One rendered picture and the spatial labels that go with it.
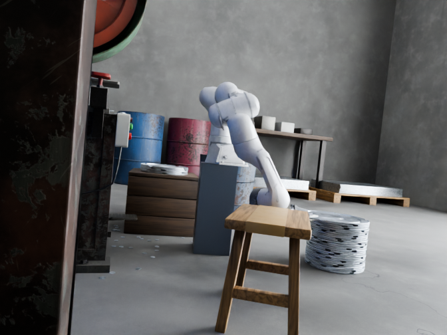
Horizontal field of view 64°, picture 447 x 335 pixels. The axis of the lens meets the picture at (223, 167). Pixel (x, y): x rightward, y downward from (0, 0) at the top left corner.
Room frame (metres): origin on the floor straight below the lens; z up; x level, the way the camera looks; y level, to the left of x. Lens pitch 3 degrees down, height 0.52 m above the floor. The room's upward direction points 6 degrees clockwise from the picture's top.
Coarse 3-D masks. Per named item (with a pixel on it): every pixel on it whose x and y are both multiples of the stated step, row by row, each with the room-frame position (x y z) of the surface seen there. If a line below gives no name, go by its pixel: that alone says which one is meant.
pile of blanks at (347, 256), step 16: (320, 224) 1.70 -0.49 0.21; (336, 224) 1.66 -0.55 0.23; (368, 224) 1.71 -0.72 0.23; (320, 240) 1.69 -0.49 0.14; (336, 240) 1.66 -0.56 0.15; (352, 240) 1.65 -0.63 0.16; (320, 256) 1.69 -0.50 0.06; (336, 256) 1.65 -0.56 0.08; (352, 256) 1.68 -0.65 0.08; (336, 272) 1.65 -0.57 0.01; (352, 272) 1.66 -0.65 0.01
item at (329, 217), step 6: (312, 210) 1.89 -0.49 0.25; (324, 216) 1.72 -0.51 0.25; (330, 216) 1.74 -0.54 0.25; (336, 216) 1.76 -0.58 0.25; (342, 216) 1.82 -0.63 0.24; (348, 216) 1.83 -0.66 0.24; (336, 222) 1.61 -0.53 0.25; (342, 222) 1.61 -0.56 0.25; (348, 222) 1.62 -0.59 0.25; (354, 222) 1.63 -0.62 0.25; (360, 222) 1.69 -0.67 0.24
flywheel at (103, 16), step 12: (108, 0) 2.00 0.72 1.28; (120, 0) 2.02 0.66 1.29; (132, 0) 2.01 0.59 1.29; (96, 12) 1.99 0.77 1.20; (108, 12) 2.00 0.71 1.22; (120, 12) 1.99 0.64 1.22; (132, 12) 2.01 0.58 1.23; (96, 24) 1.99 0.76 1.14; (108, 24) 2.01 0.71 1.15; (120, 24) 1.99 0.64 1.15; (96, 36) 1.96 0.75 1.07; (108, 36) 1.97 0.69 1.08; (120, 36) 2.06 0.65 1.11; (96, 48) 1.98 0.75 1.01
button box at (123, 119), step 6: (120, 114) 1.42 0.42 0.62; (126, 114) 1.43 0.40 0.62; (120, 120) 1.42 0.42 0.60; (126, 120) 1.43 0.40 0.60; (120, 126) 1.42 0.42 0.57; (126, 126) 1.43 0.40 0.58; (120, 132) 1.42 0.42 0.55; (126, 132) 1.43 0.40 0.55; (120, 138) 1.42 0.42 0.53; (126, 138) 1.43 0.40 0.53; (120, 144) 1.42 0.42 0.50; (126, 144) 1.43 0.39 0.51; (120, 150) 1.43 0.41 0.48; (114, 174) 1.42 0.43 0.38; (108, 186) 1.42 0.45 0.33; (84, 192) 1.39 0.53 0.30; (90, 192) 1.40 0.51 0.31
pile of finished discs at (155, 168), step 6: (144, 168) 2.11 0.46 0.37; (150, 168) 2.08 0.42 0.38; (156, 168) 2.07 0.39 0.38; (162, 168) 2.07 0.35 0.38; (168, 168) 2.08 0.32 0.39; (174, 168) 2.09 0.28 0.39; (180, 168) 2.12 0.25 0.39; (186, 168) 2.18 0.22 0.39; (168, 174) 2.08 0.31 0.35; (174, 174) 2.09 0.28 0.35; (180, 174) 2.12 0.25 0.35; (186, 174) 2.18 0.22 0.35
